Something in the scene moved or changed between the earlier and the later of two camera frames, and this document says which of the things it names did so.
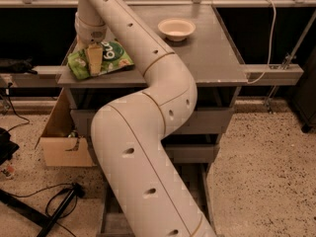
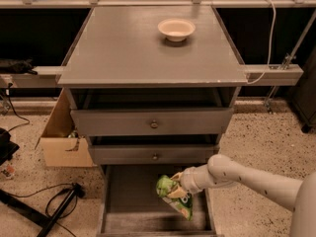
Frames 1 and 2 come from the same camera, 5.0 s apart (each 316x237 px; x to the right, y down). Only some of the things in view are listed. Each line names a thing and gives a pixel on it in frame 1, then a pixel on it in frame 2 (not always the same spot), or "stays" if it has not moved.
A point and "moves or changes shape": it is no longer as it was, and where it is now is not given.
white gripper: (91, 34) to (188, 180)
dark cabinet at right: (303, 97) stays
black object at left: (7, 147) stays
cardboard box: (60, 145) stays
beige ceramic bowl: (177, 29) stays
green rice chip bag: (114, 57) moves or changes shape
